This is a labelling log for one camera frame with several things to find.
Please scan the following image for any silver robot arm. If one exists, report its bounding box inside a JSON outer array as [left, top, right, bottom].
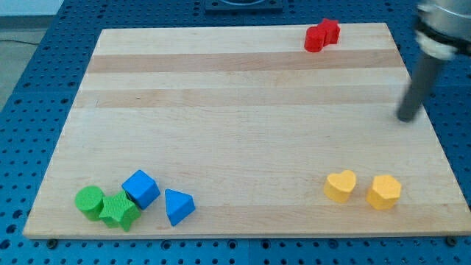
[[415, 0, 470, 61]]

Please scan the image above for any wooden board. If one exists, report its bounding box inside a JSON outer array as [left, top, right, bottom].
[[23, 23, 470, 239]]

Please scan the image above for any blue triangle block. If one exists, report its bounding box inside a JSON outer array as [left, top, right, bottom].
[[165, 189, 196, 226]]

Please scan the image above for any blue cube block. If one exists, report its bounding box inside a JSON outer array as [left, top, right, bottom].
[[121, 169, 160, 210]]

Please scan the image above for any yellow heart block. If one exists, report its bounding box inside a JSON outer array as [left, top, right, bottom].
[[323, 170, 357, 203]]

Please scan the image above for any red cylinder block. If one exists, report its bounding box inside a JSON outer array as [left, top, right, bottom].
[[304, 26, 326, 52]]

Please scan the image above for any red star block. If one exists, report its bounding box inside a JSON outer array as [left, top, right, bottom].
[[317, 18, 341, 46]]

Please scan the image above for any green star block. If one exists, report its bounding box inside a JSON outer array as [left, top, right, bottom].
[[99, 191, 141, 232]]

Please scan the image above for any yellow hexagon block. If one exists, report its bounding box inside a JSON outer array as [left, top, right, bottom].
[[366, 175, 402, 210]]

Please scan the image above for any green cylinder block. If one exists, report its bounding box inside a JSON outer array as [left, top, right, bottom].
[[74, 185, 105, 222]]

